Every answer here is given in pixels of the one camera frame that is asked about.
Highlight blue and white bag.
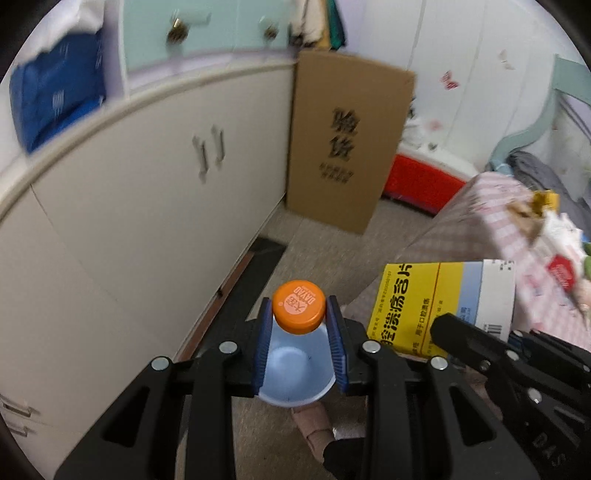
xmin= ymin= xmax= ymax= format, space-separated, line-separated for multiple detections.
xmin=9 ymin=1 xmax=106 ymax=153

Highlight hanging clothes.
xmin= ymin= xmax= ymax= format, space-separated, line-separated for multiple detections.
xmin=288 ymin=0 xmax=346 ymax=51

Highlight yellow medicine box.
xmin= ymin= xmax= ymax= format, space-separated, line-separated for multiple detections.
xmin=367 ymin=259 xmax=516 ymax=358

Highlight orange cap plastic bottle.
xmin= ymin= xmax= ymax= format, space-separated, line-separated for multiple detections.
xmin=271 ymin=280 xmax=327 ymax=335

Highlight tall cardboard box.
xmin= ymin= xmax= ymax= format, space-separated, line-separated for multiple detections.
xmin=287 ymin=50 xmax=416 ymax=234

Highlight white cabinet with handles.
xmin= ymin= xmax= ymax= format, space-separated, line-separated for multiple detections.
xmin=1 ymin=61 xmax=294 ymax=479

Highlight yellow paper bag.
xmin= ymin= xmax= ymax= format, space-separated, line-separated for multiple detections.
xmin=531 ymin=190 xmax=560 ymax=216

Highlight mint green drawer unit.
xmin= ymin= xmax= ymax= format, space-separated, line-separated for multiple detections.
xmin=122 ymin=1 xmax=294 ymax=72

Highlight pink checkered bed sheet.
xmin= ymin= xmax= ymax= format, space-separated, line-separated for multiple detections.
xmin=344 ymin=171 xmax=591 ymax=351

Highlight teal bed frame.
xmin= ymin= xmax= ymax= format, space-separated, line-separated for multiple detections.
xmin=488 ymin=55 xmax=591 ymax=176

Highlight red storage box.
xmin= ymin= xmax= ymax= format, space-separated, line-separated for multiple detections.
xmin=383 ymin=144 xmax=480 ymax=216

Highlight grey folded blanket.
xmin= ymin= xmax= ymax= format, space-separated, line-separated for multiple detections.
xmin=507 ymin=151 xmax=590 ymax=230

